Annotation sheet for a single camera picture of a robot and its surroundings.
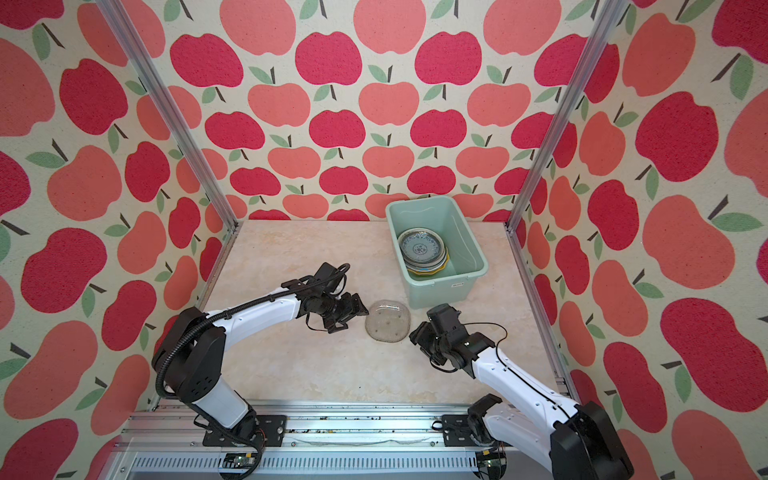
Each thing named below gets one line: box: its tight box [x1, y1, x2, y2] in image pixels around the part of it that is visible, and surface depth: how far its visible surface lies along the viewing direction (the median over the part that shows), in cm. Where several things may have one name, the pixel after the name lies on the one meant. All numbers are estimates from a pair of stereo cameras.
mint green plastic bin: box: [385, 196, 489, 308], surface depth 101 cm
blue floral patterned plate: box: [397, 227, 445, 264], surface depth 110 cm
